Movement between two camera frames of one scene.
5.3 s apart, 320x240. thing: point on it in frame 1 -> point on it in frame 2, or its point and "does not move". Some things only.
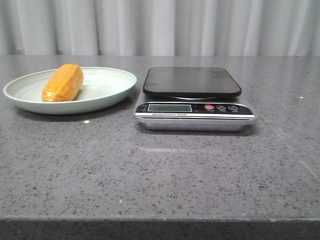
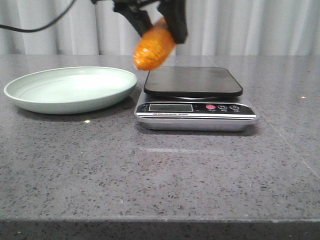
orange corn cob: x=63 y=84 -> x=154 y=46
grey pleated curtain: x=159 y=27 does not move
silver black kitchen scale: x=192 y=99 does not move
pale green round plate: x=71 y=90 does not move
